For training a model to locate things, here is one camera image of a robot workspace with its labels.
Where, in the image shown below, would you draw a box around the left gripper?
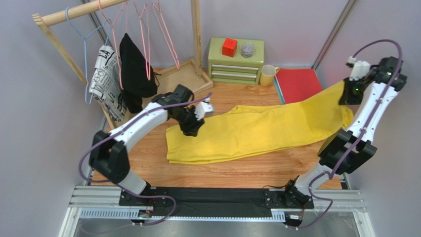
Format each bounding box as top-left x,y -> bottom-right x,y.
173,106 -> 206,138

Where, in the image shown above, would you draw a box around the yellow trousers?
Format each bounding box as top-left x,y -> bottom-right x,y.
166,81 -> 353,165

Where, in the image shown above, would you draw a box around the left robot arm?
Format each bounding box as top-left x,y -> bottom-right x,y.
86,84 -> 214,195

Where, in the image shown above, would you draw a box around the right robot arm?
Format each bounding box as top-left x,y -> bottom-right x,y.
280,56 -> 407,208

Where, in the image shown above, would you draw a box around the wooden clothes rack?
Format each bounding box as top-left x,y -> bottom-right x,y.
32,0 -> 214,130

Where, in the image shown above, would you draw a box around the black garment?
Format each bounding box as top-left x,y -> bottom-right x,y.
120,33 -> 158,114

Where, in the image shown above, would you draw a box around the red folder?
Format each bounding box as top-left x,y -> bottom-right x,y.
273,69 -> 323,104

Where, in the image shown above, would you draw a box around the green mini drawer chest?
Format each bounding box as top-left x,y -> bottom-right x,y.
208,37 -> 264,85

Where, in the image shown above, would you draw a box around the red cube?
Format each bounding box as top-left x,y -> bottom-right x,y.
222,38 -> 238,57

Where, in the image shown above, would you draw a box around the white patterned garment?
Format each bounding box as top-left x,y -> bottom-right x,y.
89,45 -> 127,122

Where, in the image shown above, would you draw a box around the yellow mug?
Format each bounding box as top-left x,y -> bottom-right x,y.
259,65 -> 280,86

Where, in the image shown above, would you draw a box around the black base cloth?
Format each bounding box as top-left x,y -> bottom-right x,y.
118,187 -> 315,218

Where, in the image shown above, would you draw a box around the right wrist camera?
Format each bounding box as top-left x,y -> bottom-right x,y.
346,56 -> 371,81

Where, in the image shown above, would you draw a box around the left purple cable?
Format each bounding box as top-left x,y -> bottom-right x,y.
78,92 -> 213,227

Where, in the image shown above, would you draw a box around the purple cable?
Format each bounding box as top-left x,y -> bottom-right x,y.
284,39 -> 404,230
78,92 -> 213,227

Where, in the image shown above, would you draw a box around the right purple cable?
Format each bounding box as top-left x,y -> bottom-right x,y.
284,39 -> 404,230

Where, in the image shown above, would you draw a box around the pink wire hanger right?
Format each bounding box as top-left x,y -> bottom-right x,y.
151,0 -> 180,69

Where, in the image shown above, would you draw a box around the pink wire hanger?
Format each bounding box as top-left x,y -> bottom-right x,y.
132,0 -> 151,81
151,0 -> 180,69

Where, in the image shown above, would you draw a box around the pink wire hanger middle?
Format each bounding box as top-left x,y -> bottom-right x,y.
132,0 -> 151,81

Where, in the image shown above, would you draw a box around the aluminium base frame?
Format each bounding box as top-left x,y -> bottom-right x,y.
60,186 -> 375,237

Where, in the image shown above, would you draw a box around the blue wire hanger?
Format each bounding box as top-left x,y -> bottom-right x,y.
65,7 -> 108,105

